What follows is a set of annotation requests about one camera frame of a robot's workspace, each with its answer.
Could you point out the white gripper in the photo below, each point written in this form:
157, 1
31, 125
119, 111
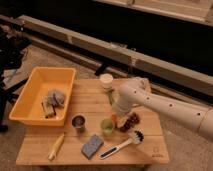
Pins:
121, 120

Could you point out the orange apple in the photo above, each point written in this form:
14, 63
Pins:
114, 119

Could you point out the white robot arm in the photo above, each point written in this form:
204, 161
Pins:
194, 117

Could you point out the green plastic cup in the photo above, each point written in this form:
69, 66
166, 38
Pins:
107, 126

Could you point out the white cup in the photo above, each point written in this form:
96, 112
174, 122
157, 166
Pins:
106, 80

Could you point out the small metal cup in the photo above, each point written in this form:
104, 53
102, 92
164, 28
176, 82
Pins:
78, 122

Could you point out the bunch of dark grapes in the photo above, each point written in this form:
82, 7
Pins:
131, 122

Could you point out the white dish brush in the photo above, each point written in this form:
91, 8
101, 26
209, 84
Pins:
135, 137

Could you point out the blue sponge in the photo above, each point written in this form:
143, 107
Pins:
92, 146

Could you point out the grey crumpled cloth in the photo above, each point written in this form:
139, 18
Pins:
56, 98

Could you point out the brown wooden block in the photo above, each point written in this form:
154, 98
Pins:
48, 110

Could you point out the yellow plastic bin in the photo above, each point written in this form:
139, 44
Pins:
28, 107

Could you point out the black tripod stand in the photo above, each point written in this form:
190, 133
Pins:
11, 55

